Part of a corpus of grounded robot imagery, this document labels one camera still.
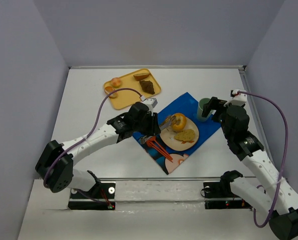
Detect green cup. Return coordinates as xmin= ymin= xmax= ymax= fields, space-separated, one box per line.
xmin=196 ymin=98 xmax=213 ymax=123

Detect metal serving tongs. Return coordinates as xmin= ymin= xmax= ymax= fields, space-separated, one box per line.
xmin=139 ymin=115 xmax=176 ymax=145

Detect glazed yellow bagel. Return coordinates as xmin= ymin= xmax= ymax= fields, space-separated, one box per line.
xmin=171 ymin=113 xmax=187 ymax=132

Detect seeded oval bread slice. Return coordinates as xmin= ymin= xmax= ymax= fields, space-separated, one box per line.
xmin=174 ymin=129 xmax=195 ymax=142

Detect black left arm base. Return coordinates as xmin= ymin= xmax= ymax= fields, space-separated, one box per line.
xmin=68 ymin=170 xmax=116 ymax=211

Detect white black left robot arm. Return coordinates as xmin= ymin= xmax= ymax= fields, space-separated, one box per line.
xmin=35 ymin=98 xmax=161 ymax=193

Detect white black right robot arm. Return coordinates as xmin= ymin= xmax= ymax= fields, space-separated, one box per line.
xmin=201 ymin=96 xmax=298 ymax=240

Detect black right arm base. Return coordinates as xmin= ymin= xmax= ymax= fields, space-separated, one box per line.
xmin=200 ymin=170 xmax=252 ymax=210

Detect halved brown bread loaf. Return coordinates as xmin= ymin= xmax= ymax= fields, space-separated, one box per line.
xmin=133 ymin=72 xmax=151 ymax=81

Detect round pink bread roll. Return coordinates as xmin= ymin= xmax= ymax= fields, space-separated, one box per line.
xmin=110 ymin=77 xmax=122 ymax=88

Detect beige floral plate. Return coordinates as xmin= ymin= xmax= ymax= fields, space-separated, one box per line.
xmin=160 ymin=118 xmax=199 ymax=152

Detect dark chocolate croissant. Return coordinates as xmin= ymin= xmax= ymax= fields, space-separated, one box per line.
xmin=140 ymin=80 xmax=155 ymax=95

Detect yellow plastic tray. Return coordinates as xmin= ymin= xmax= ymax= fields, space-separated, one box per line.
xmin=109 ymin=68 xmax=161 ymax=110

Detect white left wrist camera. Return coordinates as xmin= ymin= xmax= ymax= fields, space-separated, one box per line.
xmin=141 ymin=97 xmax=158 ymax=109

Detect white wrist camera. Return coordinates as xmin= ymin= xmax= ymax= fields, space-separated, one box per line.
xmin=224 ymin=89 xmax=247 ymax=107
xmin=141 ymin=97 xmax=158 ymax=109

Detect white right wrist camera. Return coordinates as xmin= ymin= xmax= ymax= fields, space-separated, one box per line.
xmin=224 ymin=89 xmax=247 ymax=107

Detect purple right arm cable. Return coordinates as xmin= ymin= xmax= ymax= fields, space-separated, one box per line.
xmin=238 ymin=91 xmax=288 ymax=228

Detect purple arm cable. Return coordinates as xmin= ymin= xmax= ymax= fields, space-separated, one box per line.
xmin=43 ymin=87 xmax=146 ymax=206
xmin=238 ymin=91 xmax=288 ymax=228

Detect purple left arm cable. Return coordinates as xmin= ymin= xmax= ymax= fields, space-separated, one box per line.
xmin=43 ymin=87 xmax=146 ymax=206

